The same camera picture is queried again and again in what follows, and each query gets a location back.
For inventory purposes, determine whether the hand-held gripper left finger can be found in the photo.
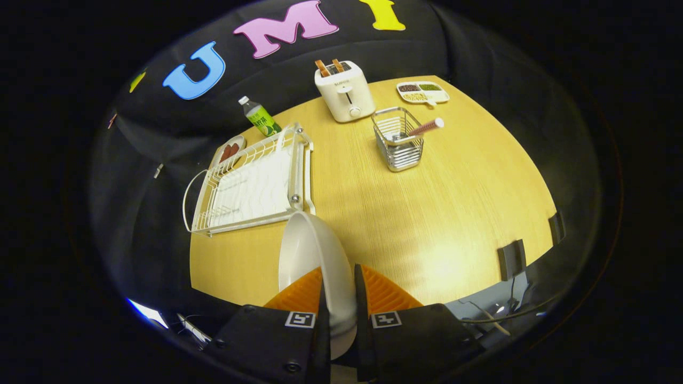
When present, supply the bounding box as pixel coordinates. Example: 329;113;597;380
211;266;332;384

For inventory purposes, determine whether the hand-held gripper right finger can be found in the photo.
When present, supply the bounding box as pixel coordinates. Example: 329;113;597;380
353;263;485;383

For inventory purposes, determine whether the white wire dish rack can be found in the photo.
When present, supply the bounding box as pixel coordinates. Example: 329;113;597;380
182;122;316;237

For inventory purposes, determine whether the metal wire basket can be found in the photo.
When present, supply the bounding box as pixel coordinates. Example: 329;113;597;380
371;107;425;172

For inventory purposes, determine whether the striped handle metal spoon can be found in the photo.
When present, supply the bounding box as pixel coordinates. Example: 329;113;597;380
392;117;444;142

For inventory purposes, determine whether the small saucer with sausages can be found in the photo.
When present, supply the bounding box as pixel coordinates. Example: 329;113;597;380
209;135;247;170

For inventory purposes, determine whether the green label plastic bottle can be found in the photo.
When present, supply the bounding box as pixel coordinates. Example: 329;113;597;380
238;95;282;138

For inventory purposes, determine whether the black backdrop cloth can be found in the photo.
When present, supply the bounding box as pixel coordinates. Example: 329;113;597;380
88;0;603;321

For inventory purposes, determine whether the white divided snack tray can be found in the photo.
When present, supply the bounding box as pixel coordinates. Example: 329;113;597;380
396;81;450;109

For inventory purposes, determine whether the white toaster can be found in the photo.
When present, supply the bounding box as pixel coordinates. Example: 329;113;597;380
314;60;376;124

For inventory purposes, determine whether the black table edge bracket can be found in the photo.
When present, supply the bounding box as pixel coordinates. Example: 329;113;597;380
548;211;566;245
497;239;527;282

